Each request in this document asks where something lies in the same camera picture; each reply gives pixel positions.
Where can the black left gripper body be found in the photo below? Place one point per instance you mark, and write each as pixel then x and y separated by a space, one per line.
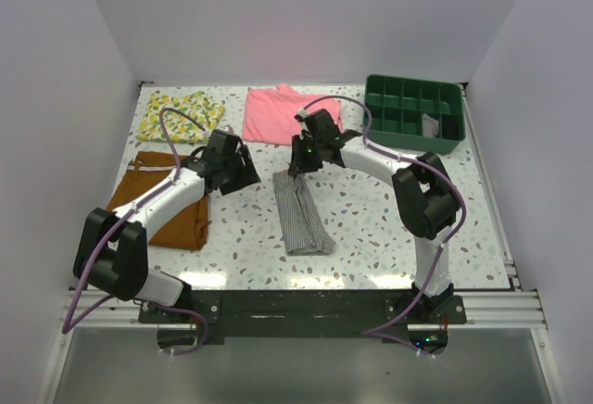
pixel 229 166

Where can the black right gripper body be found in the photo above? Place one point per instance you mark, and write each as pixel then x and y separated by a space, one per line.
pixel 318 145

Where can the grey striped underwear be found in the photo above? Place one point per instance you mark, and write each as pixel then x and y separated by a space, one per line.
pixel 303 230

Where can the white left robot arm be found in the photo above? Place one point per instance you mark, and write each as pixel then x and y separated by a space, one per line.
pixel 113 251

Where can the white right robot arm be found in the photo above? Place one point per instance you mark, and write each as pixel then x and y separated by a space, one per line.
pixel 427 200

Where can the grey rolled underwear in tray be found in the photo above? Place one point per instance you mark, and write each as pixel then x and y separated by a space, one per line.
pixel 430 126

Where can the pink folded shirt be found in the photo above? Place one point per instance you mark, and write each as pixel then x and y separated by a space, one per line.
pixel 269 116

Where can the lemon print folded cloth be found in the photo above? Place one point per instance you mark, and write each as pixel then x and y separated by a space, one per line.
pixel 186 119

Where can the brown folded trousers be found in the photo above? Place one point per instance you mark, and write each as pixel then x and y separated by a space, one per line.
pixel 188 230

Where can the green compartment tray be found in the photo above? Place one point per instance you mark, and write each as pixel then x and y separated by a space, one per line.
pixel 397 105

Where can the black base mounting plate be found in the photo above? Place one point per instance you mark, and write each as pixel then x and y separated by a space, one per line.
pixel 216 315

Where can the aluminium front rail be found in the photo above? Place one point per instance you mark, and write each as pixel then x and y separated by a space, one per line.
pixel 483 310

